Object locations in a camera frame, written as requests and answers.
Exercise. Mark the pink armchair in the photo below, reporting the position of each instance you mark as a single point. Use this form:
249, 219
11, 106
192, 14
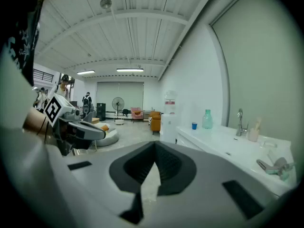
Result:
137, 114

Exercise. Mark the blue plastic cup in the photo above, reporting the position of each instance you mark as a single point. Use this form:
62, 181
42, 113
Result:
194, 126

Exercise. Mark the white ceiling tube light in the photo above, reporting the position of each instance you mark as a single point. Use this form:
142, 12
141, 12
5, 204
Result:
85, 72
130, 69

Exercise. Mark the black metal railing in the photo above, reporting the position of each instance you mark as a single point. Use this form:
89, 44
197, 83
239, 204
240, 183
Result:
44, 76

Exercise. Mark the black speaker cabinet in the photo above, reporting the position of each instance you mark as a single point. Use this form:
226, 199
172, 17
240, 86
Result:
101, 111

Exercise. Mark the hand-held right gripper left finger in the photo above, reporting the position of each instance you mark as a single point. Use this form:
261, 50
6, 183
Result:
99, 182

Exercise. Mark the person's left forearm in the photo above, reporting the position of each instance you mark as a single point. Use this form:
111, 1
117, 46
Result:
35, 122

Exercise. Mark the orange sofa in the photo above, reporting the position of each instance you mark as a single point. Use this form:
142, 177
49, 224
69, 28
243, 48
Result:
155, 121

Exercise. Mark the person's black printed t-shirt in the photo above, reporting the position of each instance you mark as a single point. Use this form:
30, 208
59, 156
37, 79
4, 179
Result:
26, 44

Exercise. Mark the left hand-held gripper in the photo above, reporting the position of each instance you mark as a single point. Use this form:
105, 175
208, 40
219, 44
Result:
58, 108

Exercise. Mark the chrome faucet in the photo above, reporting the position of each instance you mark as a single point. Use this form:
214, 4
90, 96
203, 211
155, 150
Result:
241, 127

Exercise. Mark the green glass jar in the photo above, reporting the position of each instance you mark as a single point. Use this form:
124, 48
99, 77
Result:
207, 120

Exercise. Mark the black standing fan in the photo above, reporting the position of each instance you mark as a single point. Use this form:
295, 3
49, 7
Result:
117, 103

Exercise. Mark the white beanbag seat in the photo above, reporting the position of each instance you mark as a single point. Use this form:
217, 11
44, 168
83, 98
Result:
108, 138

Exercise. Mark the orange cushion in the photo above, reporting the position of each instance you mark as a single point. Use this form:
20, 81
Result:
105, 127

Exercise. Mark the clear soap dish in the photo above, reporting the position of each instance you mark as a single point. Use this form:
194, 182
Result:
269, 144

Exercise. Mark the beige toothbrush cup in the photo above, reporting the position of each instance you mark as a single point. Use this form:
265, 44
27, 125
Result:
253, 134

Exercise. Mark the white sink basin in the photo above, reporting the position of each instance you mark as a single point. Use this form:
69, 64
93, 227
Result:
213, 141

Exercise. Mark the clear water jug red label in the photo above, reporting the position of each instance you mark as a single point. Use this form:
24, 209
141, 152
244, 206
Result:
170, 101

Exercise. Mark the round ceiling fixture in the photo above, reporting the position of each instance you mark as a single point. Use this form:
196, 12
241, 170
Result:
105, 3

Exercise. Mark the grey tool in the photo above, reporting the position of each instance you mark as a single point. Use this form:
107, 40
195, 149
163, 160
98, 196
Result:
276, 166

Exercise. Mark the white box with red label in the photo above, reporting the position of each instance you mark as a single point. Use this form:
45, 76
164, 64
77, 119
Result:
168, 127

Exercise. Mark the metal shelf rack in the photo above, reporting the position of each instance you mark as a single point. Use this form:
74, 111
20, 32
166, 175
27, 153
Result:
147, 115

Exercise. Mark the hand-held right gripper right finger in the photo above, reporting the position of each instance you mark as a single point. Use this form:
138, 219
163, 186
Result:
209, 186

